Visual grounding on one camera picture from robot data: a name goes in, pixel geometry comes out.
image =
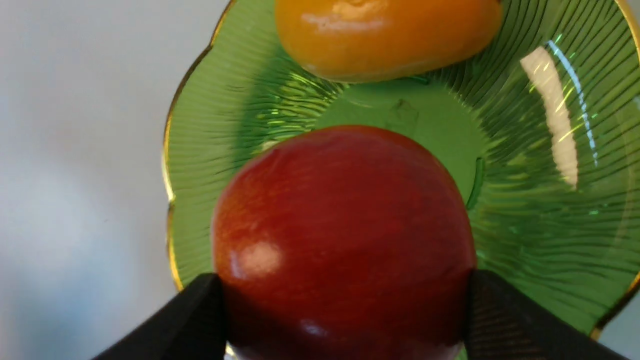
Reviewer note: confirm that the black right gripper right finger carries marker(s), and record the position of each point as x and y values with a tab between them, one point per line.
505	324

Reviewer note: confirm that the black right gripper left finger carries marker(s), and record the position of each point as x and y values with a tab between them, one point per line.
191	326

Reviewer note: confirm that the red apple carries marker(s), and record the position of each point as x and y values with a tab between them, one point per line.
345	243

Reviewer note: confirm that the green glass plate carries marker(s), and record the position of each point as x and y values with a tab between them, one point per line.
539	131

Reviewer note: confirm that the orange mango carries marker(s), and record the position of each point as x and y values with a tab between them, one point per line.
361	41

